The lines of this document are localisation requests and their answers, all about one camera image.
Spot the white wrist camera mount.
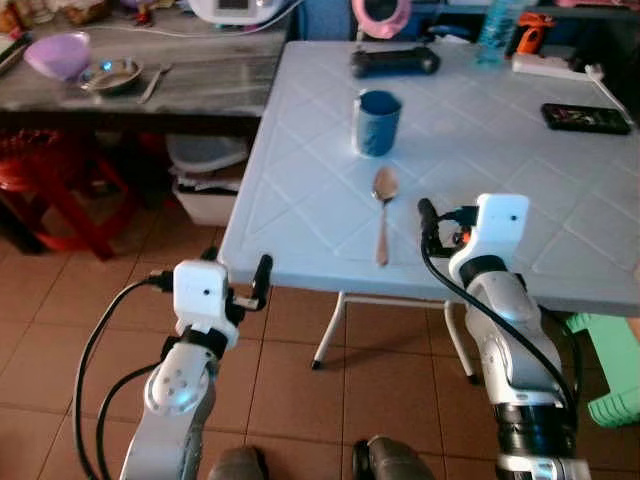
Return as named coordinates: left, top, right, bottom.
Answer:
left=173, top=260, right=234, bottom=337
left=450, top=193, right=530, bottom=287

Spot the orange hand tool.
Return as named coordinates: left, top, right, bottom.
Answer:
left=515, top=12, right=555, bottom=57

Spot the white kitchen appliance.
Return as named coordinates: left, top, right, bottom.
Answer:
left=186, top=0, right=303, bottom=27

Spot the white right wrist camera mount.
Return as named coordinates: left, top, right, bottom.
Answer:
left=450, top=193, right=530, bottom=287

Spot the white plastic bin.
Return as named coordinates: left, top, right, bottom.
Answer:
left=166, top=134, right=252, bottom=228

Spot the black cylindrical device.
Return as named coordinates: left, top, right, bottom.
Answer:
left=349, top=45, right=442, bottom=81

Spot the white metal table leg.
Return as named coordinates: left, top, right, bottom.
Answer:
left=443, top=300, right=481, bottom=385
left=310, top=293, right=348, bottom=372

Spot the purple plastic bowl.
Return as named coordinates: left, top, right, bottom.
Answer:
left=22, top=30, right=93, bottom=83

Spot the small metal bowl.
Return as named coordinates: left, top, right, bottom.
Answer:
left=78, top=57, right=144, bottom=97

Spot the clear blue water bottle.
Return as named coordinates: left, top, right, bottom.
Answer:
left=476, top=0, right=524, bottom=68

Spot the white power strip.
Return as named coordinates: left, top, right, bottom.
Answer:
left=511, top=52, right=638, bottom=127

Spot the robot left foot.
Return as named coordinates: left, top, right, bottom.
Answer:
left=206, top=445, right=270, bottom=480

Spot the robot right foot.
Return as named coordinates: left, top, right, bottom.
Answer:
left=351, top=434, right=438, bottom=480

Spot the long metal spoon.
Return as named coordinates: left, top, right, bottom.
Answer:
left=371, top=166, right=401, bottom=268

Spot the blue cup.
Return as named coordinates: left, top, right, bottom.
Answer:
left=354, top=89, right=404, bottom=159

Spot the short metal spoon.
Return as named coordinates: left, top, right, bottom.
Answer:
left=137, top=62, right=174, bottom=106

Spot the grey marble side table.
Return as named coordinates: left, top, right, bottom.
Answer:
left=0, top=18, right=293, bottom=139

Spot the red plastic stool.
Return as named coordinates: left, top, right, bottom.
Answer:
left=0, top=128, right=138, bottom=263

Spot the round pink appliance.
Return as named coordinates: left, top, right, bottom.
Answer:
left=350, top=0, right=414, bottom=41

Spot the green plastic stool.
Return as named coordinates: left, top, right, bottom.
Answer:
left=561, top=311, right=640, bottom=430

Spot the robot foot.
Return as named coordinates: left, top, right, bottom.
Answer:
left=206, top=445, right=270, bottom=480
left=351, top=434, right=438, bottom=480

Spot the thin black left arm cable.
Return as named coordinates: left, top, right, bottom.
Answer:
left=95, top=362, right=163, bottom=480

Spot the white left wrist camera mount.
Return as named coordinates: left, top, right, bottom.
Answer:
left=173, top=260, right=234, bottom=337

